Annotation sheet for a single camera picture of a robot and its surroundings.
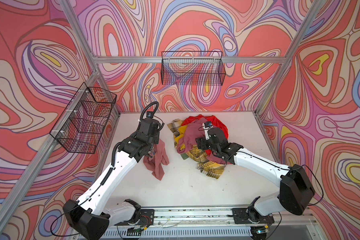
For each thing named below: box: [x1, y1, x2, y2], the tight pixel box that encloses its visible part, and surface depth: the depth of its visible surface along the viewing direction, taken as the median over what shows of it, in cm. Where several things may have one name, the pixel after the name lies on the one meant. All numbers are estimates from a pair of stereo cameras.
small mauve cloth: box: [143, 139, 170, 181], surface depth 84 cm
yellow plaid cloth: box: [167, 118, 226, 180], surface depth 90 cm
